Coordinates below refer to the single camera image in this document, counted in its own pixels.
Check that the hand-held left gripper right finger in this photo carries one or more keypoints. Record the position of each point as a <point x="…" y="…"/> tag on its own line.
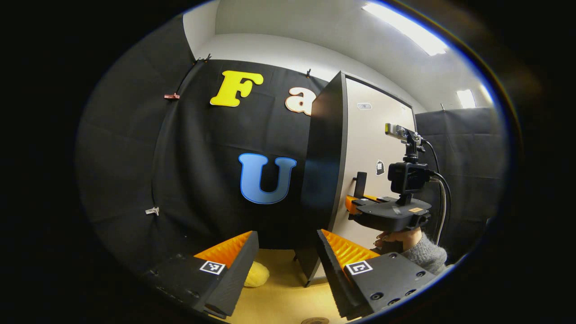
<point x="333" y="274"/>

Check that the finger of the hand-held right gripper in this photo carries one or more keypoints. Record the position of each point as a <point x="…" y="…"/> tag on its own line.
<point x="352" y="203"/>

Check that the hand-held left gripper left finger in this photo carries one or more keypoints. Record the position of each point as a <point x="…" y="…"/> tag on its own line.
<point x="234" y="274"/>

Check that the round brown coaster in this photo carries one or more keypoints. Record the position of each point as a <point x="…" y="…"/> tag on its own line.
<point x="315" y="321"/>

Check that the dark grey cabinet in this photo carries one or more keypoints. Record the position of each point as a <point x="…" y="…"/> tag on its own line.
<point x="324" y="157"/>

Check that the yellow bumpy toy fruit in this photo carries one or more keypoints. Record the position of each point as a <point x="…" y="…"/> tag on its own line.
<point x="257" y="274"/>

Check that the small ceiling light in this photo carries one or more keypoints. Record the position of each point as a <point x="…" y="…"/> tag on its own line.
<point x="466" y="98"/>

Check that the silver cloth clip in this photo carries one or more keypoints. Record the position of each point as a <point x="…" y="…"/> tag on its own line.
<point x="152" y="211"/>

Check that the black backdrop cloth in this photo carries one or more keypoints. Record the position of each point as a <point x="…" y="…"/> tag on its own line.
<point x="202" y="144"/>

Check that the long ceiling light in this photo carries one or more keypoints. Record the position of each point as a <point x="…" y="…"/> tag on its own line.
<point x="409" y="29"/>

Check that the red cloth clip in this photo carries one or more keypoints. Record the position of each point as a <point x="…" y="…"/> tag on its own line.
<point x="171" y="96"/>

